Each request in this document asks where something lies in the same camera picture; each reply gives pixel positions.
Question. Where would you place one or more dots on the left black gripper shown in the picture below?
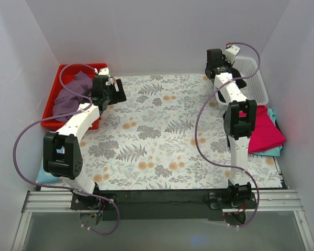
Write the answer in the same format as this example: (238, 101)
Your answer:
(119, 90)

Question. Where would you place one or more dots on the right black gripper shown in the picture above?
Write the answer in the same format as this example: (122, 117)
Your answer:
(239, 80)

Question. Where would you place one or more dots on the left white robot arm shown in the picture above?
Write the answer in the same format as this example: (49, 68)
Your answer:
(62, 156)

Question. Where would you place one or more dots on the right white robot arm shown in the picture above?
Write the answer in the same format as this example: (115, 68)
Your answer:
(239, 123)

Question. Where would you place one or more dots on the white perforated plastic basket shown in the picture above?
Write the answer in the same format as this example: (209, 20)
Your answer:
(255, 88)

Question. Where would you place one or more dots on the purple crumpled t shirt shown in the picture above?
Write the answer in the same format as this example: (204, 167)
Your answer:
(66, 102)

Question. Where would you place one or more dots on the red plastic bin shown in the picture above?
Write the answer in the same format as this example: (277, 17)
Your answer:
(64, 75)

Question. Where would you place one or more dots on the floral patterned table mat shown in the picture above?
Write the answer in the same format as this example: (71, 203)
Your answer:
(168, 134)

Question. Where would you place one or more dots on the magenta folded t shirt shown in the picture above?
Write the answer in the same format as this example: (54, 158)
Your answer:
(266, 135)

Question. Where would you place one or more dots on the teal folded t shirt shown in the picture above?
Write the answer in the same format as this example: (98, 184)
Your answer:
(275, 152)

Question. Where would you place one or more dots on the light blue dotted cloth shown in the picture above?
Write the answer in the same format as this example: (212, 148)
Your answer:
(47, 178)

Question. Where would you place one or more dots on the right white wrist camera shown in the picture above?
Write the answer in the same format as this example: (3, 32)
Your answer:
(231, 52)

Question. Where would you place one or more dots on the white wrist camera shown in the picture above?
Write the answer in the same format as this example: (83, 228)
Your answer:
(102, 71)
(231, 52)

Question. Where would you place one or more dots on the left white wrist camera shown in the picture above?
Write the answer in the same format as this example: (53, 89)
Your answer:
(102, 71)

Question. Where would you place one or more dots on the aluminium mounting rail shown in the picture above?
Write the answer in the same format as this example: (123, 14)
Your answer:
(58, 201)

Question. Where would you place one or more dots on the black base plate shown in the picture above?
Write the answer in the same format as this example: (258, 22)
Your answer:
(171, 204)

